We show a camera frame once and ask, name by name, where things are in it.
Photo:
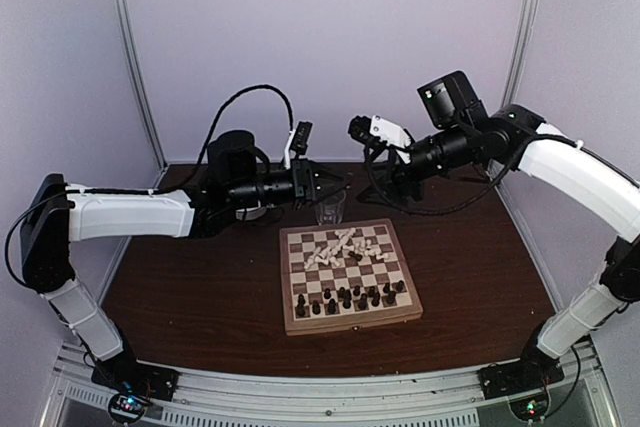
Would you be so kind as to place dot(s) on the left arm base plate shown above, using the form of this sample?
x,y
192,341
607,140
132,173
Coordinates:
x,y
142,380

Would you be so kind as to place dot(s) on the pile of white chess pieces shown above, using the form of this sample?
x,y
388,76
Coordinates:
x,y
331,248

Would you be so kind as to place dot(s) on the clear drinking glass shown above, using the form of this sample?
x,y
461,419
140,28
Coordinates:
x,y
330,211

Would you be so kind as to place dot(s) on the dark chess piece twelfth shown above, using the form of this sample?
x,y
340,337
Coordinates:
x,y
375,301

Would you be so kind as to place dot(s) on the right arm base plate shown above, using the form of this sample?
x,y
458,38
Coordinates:
x,y
509,379

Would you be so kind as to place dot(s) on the white scalloped bowl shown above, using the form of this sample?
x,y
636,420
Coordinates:
x,y
250,214

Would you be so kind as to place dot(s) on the aluminium frame post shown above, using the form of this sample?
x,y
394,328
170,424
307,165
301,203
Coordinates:
x,y
525,25
137,82

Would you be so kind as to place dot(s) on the aluminium front rail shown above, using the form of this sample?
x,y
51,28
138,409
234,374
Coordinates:
x,y
440,398

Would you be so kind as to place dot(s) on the dark chess piece corner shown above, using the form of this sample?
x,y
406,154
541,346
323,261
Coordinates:
x,y
300,309

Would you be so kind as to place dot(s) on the aluminium frame post right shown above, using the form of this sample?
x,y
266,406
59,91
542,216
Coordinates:
x,y
525,25

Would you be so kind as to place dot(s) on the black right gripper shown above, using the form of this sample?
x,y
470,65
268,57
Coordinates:
x,y
393,184

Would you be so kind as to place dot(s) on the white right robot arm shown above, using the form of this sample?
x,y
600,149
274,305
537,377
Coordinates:
x,y
520,140

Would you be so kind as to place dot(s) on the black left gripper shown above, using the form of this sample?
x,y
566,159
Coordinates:
x,y
306,186

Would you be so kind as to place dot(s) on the aluminium frame post left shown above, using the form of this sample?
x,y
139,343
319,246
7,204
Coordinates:
x,y
137,82

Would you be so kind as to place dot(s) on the pile of dark chess pieces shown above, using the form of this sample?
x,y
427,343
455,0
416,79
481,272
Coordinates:
x,y
356,255

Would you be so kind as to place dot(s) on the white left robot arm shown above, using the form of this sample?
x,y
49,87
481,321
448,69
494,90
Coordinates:
x,y
62,213

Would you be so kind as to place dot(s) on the wooden chess board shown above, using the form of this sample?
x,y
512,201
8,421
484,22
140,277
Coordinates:
x,y
312,283

